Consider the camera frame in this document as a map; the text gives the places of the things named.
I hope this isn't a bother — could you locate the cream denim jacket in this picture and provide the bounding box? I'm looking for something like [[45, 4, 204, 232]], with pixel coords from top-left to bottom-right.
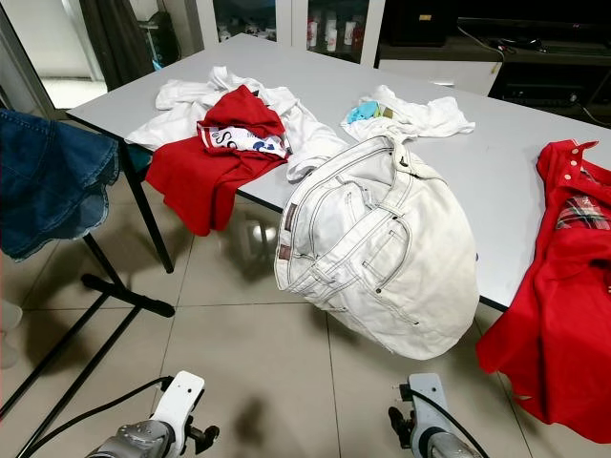
[[274, 134, 480, 362]]

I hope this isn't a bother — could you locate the red sweater with white band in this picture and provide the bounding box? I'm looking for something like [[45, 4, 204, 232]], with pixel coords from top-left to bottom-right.
[[145, 86, 290, 237]]

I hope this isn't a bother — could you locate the red polo shirt plaid trim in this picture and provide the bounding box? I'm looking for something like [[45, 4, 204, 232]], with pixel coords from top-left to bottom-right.
[[475, 139, 611, 445]]

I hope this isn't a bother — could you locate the person leg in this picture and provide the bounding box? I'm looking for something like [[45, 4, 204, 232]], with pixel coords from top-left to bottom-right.
[[0, 298, 25, 370]]

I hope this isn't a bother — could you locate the black table leg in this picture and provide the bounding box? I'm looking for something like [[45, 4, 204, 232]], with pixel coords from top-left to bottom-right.
[[119, 143, 175, 275]]

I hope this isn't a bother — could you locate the teal floor mat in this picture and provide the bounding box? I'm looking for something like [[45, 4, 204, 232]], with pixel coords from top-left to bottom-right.
[[127, 143, 156, 175]]

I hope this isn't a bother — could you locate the white long-sleeve shirt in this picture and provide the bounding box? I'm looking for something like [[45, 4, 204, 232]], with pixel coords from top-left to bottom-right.
[[126, 65, 350, 184]]

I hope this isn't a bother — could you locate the white drawer unit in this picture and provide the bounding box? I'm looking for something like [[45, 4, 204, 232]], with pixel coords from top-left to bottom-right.
[[377, 57, 502, 96]]

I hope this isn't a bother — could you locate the black low TV bench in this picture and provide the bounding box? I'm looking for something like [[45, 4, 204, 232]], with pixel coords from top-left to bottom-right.
[[456, 14, 611, 120]]

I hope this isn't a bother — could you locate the dark grey curtain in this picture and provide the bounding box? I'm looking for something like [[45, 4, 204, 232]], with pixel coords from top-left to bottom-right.
[[78, 0, 158, 92]]

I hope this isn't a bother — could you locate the tall black cabinet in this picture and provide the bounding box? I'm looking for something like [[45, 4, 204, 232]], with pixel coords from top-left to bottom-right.
[[380, 0, 611, 49]]

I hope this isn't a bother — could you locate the white cabinet with glass doors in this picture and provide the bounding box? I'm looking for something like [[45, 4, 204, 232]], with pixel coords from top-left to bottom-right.
[[196, 0, 385, 66]]

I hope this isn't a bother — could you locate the glass balcony door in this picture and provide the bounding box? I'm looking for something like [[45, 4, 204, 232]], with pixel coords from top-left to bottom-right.
[[5, 0, 108, 109]]

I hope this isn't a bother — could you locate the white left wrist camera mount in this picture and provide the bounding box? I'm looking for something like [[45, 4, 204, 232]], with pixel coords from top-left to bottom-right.
[[149, 370, 207, 432]]

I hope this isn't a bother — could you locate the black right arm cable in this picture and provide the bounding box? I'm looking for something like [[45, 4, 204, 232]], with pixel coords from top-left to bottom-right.
[[412, 389, 495, 458]]

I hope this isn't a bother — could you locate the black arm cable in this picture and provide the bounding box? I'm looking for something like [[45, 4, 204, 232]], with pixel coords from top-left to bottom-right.
[[412, 389, 495, 458], [17, 376, 175, 458]]

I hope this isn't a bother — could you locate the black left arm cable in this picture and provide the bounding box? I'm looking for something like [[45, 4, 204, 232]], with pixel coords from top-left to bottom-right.
[[17, 376, 175, 458]]

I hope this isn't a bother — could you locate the clothes rack frame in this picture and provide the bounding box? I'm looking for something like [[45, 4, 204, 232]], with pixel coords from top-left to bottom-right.
[[0, 234, 178, 449]]

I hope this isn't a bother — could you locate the appliance with teal hose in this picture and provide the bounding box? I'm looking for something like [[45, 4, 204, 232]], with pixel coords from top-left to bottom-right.
[[146, 11, 180, 70]]

